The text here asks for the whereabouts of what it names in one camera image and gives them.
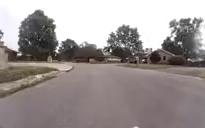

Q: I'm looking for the dark-roofed house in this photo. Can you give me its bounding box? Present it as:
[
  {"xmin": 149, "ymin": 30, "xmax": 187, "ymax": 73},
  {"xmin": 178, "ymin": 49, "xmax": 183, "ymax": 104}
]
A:
[{"xmin": 73, "ymin": 47, "xmax": 106, "ymax": 64}]

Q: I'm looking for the tree with spreading crown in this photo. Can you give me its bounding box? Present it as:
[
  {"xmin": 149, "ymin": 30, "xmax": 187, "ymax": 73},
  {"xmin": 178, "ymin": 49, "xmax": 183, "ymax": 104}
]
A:
[{"xmin": 104, "ymin": 24, "xmax": 144, "ymax": 63}]

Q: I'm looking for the small dark tree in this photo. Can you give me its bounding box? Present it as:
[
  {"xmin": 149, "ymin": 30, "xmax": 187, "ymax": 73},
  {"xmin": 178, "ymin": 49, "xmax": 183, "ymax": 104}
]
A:
[{"xmin": 57, "ymin": 38, "xmax": 80, "ymax": 62}]

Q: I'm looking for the grey asphalt road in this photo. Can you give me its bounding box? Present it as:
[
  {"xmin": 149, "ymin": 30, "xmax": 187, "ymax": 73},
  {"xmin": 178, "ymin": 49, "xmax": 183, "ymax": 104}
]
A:
[{"xmin": 0, "ymin": 63, "xmax": 205, "ymax": 128}]

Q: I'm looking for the pale concrete driveway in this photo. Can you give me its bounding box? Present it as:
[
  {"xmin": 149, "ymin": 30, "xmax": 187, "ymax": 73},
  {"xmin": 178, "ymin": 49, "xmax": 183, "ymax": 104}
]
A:
[{"xmin": 8, "ymin": 61, "xmax": 74, "ymax": 73}]

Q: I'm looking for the small stone pillar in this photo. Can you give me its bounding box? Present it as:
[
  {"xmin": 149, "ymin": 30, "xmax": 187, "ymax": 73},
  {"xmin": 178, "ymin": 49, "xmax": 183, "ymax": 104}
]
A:
[{"xmin": 47, "ymin": 55, "xmax": 54, "ymax": 64}]

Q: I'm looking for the brick house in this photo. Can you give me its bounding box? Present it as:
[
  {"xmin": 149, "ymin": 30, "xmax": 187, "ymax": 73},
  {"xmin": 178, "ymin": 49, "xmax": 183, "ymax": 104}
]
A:
[{"xmin": 146, "ymin": 48, "xmax": 188, "ymax": 66}]

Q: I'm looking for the tall broad tree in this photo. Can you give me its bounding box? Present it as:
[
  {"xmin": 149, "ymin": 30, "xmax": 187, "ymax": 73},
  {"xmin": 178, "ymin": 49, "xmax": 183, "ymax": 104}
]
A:
[{"xmin": 17, "ymin": 9, "xmax": 59, "ymax": 62}]

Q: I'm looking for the dry grass verge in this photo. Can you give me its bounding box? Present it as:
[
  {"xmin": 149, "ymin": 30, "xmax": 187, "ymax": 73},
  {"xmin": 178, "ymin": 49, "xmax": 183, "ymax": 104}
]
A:
[{"xmin": 0, "ymin": 65, "xmax": 59, "ymax": 86}]

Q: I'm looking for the concrete kerb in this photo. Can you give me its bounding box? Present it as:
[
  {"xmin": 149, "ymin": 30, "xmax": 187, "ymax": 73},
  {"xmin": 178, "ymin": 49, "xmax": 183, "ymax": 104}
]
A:
[{"xmin": 0, "ymin": 64, "xmax": 74, "ymax": 101}]

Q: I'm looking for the thin-crowned tree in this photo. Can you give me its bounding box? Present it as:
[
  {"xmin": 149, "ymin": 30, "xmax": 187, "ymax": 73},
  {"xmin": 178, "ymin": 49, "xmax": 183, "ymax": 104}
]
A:
[{"xmin": 161, "ymin": 16, "xmax": 205, "ymax": 61}]

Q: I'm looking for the brown building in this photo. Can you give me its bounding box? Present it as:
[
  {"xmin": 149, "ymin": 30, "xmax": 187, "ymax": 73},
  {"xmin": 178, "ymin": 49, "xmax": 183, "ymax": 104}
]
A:
[{"xmin": 4, "ymin": 46, "xmax": 21, "ymax": 63}]

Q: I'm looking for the stone pillar with lamp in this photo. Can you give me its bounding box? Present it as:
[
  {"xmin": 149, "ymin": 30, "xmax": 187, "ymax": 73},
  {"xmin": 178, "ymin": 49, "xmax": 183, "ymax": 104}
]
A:
[{"xmin": 0, "ymin": 29, "xmax": 10, "ymax": 73}]

